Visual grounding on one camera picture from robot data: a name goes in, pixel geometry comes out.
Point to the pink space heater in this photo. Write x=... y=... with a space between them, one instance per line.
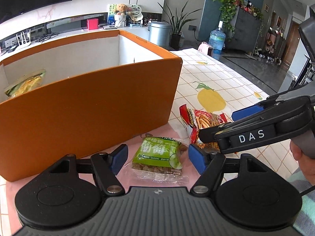
x=205 y=49

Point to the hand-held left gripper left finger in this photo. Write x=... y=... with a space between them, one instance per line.
x=120 y=157

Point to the dark grey cabinet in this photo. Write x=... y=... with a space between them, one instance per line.
x=246 y=32

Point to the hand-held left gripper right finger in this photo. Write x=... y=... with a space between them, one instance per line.
x=196 y=158

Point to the white kitchen scale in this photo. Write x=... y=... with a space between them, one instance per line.
x=109 y=26

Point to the light green clothing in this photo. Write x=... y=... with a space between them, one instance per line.
x=307 y=209

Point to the brown wooden door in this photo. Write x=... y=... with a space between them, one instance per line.
x=291 y=41

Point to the small landscape painting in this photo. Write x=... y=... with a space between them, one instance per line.
x=110 y=13

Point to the blue water jug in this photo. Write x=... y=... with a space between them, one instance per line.
x=217 y=39

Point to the yellow green snack packet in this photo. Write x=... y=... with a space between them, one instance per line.
x=27 y=84

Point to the long leaf potted plant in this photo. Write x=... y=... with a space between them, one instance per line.
x=177 y=27

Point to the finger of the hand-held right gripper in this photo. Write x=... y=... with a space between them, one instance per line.
x=214 y=135
x=246 y=111

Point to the orange cardboard box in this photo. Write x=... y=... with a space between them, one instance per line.
x=98 y=98

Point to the checked lemon print tablecloth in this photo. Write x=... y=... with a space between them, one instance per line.
x=221 y=78

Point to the trailing green vine plant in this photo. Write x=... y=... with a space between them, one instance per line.
x=228 y=5

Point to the white marble television stand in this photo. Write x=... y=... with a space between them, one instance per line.
x=61 y=27

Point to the red snack stick packet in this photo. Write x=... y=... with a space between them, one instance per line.
x=196 y=120

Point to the person's right hand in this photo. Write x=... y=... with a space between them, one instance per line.
x=302 y=162

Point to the white router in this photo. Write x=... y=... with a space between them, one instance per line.
x=23 y=43

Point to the round paper fan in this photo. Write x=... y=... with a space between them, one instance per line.
x=135 y=11

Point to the silver trash can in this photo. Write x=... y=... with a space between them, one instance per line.
x=159 y=33

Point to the teddy bear bouquet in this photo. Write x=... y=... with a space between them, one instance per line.
x=120 y=14

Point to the red box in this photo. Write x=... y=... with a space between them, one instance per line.
x=92 y=24

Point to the green biscuit packet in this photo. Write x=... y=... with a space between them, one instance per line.
x=157 y=154

